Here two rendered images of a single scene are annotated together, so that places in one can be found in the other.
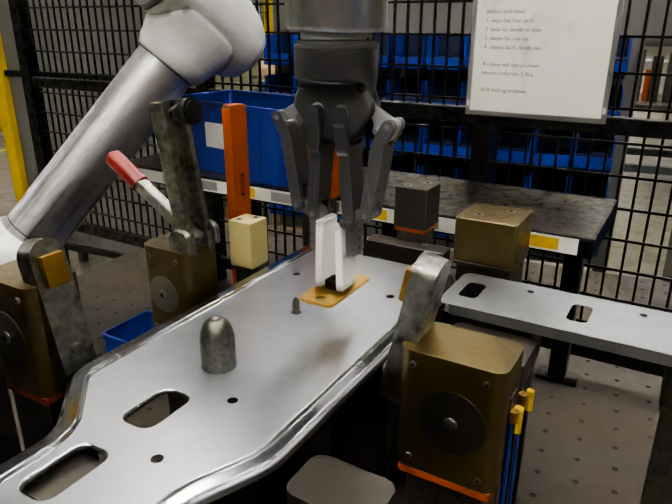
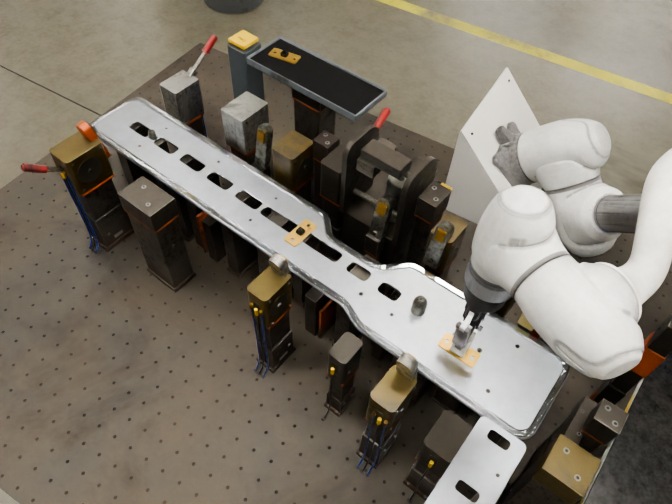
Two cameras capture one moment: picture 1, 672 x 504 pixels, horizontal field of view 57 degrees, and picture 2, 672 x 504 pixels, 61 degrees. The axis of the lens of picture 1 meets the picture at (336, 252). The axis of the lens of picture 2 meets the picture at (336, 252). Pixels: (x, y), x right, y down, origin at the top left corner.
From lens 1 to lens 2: 1.03 m
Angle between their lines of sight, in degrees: 76
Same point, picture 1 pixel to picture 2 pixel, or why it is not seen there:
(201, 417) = (381, 305)
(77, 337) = (434, 258)
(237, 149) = not seen: hidden behind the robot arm
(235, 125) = not seen: hidden behind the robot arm
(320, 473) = (353, 342)
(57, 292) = (437, 241)
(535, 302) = (481, 471)
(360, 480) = (348, 353)
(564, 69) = not seen: outside the picture
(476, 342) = (395, 394)
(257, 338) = (440, 324)
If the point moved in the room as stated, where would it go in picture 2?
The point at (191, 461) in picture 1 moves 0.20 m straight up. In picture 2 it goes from (358, 303) to (365, 248)
